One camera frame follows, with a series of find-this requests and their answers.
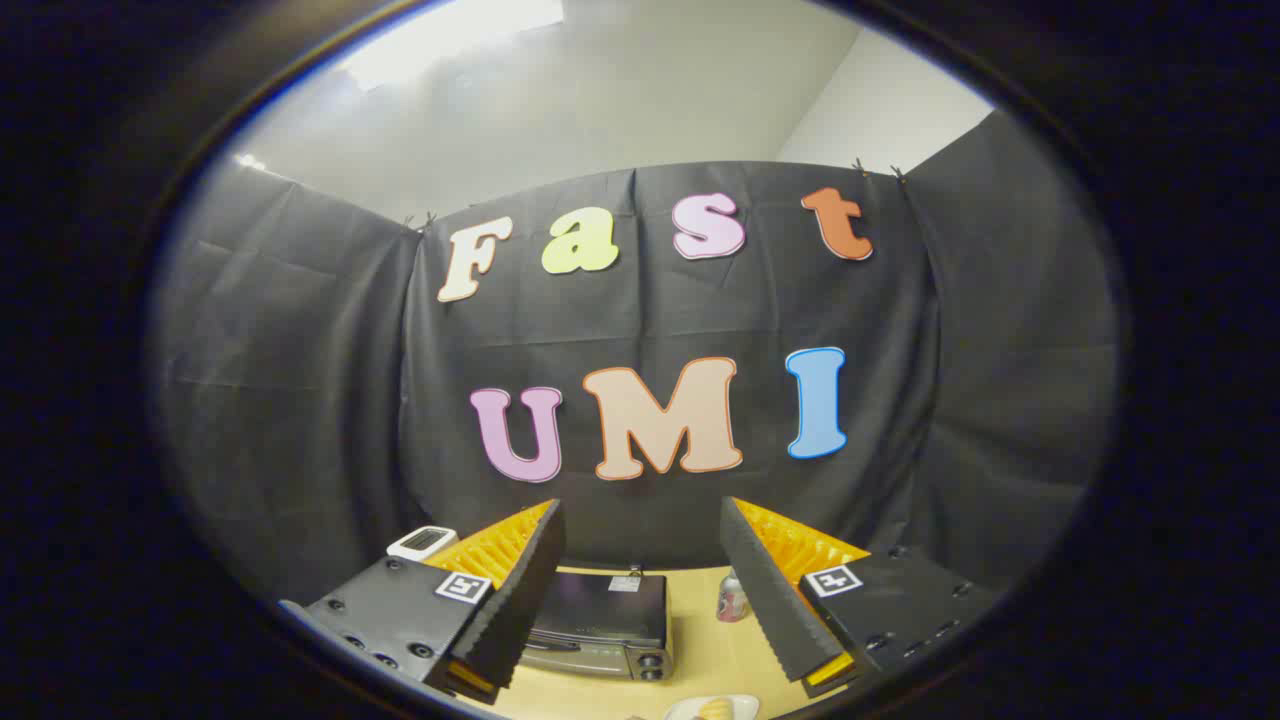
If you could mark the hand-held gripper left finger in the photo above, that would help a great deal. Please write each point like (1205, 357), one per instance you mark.
(520, 600)

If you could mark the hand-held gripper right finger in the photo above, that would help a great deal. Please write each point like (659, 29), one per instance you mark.
(775, 600)

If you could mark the silver black toaster oven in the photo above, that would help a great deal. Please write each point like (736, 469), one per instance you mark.
(605, 620)

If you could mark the yellow bread piece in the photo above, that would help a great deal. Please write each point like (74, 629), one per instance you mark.
(716, 710)

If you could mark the red soda can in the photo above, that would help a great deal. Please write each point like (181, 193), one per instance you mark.
(732, 598)

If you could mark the small white device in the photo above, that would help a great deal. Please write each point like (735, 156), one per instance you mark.
(422, 541)

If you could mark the white plate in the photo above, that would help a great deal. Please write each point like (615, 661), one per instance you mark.
(690, 710)

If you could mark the black backdrop cloth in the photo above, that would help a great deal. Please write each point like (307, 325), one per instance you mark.
(640, 320)

